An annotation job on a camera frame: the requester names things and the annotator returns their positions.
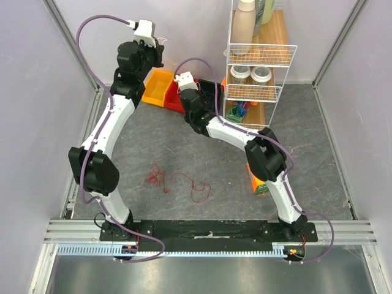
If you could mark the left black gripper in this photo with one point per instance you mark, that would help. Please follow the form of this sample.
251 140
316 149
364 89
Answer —
157 51

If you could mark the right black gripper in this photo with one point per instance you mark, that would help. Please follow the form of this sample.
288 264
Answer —
206 90

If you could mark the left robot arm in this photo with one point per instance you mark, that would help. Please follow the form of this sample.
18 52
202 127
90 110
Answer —
91 163

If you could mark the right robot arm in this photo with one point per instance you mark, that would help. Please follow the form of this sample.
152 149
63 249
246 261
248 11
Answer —
265 157

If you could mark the red storage bin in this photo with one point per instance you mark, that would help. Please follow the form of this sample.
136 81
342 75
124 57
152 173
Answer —
172 99

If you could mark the black storage bin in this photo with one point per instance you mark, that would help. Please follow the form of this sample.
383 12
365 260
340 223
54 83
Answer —
207 90

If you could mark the yellow storage bin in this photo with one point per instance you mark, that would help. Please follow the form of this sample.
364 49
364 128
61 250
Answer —
156 87

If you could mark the blue red packet on shelf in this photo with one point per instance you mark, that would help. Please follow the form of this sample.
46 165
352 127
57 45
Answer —
245 105

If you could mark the left paper cup with lid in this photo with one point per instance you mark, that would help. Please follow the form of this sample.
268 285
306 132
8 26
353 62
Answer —
240 74

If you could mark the beige bottle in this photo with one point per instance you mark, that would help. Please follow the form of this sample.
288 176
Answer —
243 27

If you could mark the orange green sponge pack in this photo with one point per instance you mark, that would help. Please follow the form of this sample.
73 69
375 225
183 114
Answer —
259 187

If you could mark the grey-green bottle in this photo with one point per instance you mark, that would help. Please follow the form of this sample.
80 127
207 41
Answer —
259 11

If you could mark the light green bottle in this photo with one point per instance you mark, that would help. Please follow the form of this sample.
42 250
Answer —
268 11

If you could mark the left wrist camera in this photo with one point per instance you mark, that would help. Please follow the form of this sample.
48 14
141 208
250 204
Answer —
144 31

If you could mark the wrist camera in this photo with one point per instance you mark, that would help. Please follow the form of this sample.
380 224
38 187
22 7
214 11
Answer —
144 31
185 81

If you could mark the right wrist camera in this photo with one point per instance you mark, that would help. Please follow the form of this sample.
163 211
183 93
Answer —
185 81

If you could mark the white wire shelf rack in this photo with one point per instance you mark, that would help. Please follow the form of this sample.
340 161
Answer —
258 57

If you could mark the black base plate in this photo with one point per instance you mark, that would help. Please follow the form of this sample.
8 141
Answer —
221 235

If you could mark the slotted cable duct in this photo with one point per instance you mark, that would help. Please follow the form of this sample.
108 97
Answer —
119 250

